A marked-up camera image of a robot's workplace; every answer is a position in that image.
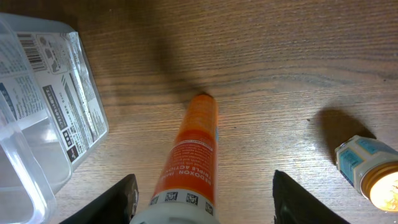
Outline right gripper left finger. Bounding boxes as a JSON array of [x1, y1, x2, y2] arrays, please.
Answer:
[[61, 174, 139, 224]]

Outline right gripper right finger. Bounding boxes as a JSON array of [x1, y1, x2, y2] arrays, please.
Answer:
[[272, 170, 348, 224]]

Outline orange tube white cap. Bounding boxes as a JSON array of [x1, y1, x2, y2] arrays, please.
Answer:
[[131, 94, 219, 224]]

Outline small gold lid jar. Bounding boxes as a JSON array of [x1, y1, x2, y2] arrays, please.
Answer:
[[335, 135, 397, 212]]

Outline clear plastic container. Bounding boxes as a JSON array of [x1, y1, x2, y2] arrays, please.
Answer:
[[1, 13, 109, 223]]

